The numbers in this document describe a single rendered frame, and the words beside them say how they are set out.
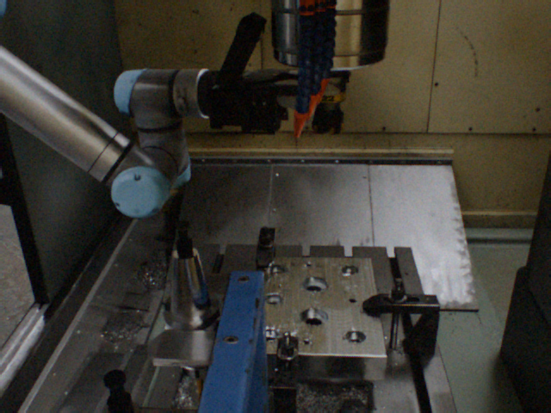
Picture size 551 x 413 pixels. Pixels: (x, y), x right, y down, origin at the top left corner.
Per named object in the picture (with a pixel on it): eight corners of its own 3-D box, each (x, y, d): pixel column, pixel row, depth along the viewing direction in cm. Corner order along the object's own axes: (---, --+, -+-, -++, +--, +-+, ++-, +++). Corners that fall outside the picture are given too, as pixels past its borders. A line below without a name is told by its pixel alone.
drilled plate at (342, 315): (242, 375, 93) (240, 352, 91) (258, 276, 119) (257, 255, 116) (385, 379, 91) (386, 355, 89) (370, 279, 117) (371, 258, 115)
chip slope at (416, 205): (147, 344, 149) (133, 259, 137) (195, 222, 208) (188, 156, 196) (495, 354, 143) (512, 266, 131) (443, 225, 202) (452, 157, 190)
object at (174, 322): (220, 339, 62) (219, 320, 60) (164, 343, 61) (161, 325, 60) (219, 304, 67) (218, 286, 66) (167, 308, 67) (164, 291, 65)
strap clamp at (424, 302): (360, 353, 103) (365, 284, 96) (359, 341, 106) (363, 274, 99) (434, 354, 102) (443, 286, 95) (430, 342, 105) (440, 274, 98)
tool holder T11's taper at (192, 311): (211, 316, 61) (207, 262, 58) (170, 319, 61) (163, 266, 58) (211, 292, 65) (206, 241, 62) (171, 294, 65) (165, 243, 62)
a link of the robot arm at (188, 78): (191, 64, 91) (167, 77, 84) (218, 64, 89) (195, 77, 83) (198, 109, 94) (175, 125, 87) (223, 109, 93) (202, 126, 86)
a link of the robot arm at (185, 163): (137, 202, 92) (123, 138, 87) (153, 174, 102) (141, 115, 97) (184, 200, 91) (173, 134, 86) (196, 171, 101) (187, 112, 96)
